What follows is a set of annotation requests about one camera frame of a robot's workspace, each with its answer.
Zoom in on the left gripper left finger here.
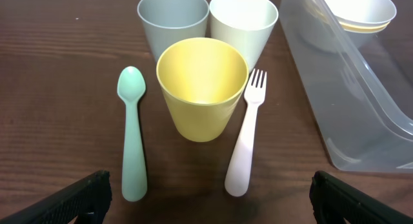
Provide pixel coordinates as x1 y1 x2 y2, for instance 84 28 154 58
1 170 112 224

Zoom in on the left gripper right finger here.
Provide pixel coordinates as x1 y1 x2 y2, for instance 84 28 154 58
309 170 412 224

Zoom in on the white plastic fork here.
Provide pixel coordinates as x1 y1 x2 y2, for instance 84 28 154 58
225 68 267 197

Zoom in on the mint green plastic spoon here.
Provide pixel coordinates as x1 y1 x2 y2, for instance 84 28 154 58
117 66 148 202

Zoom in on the yellow plastic cup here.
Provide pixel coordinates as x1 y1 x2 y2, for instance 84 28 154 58
156 37 249 142

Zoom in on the yellow plastic bowl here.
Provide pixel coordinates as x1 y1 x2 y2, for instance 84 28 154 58
305 0 390 33

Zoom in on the white plastic bowl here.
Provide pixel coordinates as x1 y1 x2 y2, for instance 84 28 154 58
324 0 397 26

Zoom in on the white plastic cup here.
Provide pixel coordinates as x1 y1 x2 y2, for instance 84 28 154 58
209 0 279 71

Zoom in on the grey plastic cup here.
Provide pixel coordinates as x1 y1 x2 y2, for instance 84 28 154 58
137 0 209 61

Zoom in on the clear plastic container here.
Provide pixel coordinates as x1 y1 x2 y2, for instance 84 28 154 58
280 0 412 173

